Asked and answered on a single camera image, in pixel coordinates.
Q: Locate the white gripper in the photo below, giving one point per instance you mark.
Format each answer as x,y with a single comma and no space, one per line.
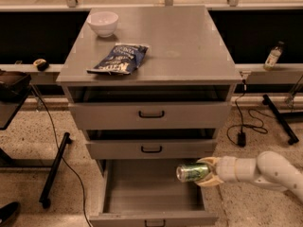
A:
226,169

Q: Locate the green soda can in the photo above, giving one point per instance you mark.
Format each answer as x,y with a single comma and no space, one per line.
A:
192,172

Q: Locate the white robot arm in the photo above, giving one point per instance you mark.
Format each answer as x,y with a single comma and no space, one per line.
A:
269,170

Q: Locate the grey bottom drawer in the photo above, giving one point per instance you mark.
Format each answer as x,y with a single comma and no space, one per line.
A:
147,193

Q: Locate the grey drawer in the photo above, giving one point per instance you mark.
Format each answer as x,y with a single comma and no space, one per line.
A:
147,193
150,144
148,107

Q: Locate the grey middle drawer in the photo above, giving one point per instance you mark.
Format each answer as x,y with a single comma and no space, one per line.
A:
150,144

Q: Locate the grey drawer cabinet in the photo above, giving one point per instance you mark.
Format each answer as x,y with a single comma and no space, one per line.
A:
185,49

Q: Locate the grey top drawer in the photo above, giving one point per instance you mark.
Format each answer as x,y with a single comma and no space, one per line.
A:
148,107

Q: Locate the black stand leg right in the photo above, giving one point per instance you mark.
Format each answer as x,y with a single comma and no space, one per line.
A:
282,119

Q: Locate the small clear bottle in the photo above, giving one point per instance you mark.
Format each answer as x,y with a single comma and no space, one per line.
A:
273,56

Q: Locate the blue chip bag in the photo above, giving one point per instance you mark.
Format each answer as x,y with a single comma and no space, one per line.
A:
123,59

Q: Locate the white bowl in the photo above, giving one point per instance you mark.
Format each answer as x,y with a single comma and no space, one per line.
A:
103,23

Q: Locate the small black yellow object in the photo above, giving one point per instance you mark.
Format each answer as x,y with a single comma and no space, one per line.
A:
41,64

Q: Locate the black shoe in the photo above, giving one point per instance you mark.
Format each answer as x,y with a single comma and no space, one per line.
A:
7,212

